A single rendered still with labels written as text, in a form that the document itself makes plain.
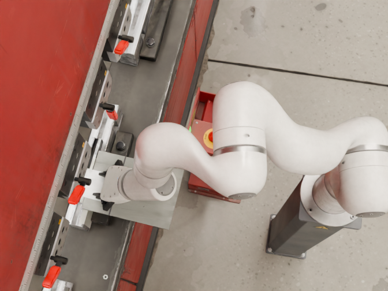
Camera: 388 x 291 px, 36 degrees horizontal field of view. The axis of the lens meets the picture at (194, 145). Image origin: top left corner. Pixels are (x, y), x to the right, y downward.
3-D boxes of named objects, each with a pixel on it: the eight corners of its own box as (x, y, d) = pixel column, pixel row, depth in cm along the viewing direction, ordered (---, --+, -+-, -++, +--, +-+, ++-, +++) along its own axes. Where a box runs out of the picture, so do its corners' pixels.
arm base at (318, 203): (368, 167, 173) (387, 150, 155) (362, 231, 168) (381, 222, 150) (303, 157, 174) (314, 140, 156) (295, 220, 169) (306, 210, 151)
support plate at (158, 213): (168, 230, 170) (168, 229, 169) (82, 208, 172) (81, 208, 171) (184, 171, 175) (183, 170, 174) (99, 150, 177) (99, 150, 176)
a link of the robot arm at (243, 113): (361, 191, 143) (354, 127, 147) (405, 182, 134) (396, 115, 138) (199, 165, 113) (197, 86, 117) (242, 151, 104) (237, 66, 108)
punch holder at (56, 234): (53, 279, 149) (34, 275, 133) (21, 271, 150) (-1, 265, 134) (70, 221, 153) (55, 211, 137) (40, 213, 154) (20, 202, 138)
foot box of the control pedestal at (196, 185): (240, 204, 272) (241, 199, 260) (187, 191, 274) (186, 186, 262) (249, 163, 277) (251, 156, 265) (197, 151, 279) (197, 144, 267)
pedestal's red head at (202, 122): (229, 166, 209) (231, 153, 192) (185, 156, 210) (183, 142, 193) (241, 114, 214) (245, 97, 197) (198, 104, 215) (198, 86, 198)
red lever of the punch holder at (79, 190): (78, 201, 140) (92, 177, 147) (61, 197, 140) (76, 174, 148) (77, 207, 141) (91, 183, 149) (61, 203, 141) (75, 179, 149)
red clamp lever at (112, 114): (118, 122, 162) (112, 110, 153) (104, 118, 163) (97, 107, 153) (119, 115, 163) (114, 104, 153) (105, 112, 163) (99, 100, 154)
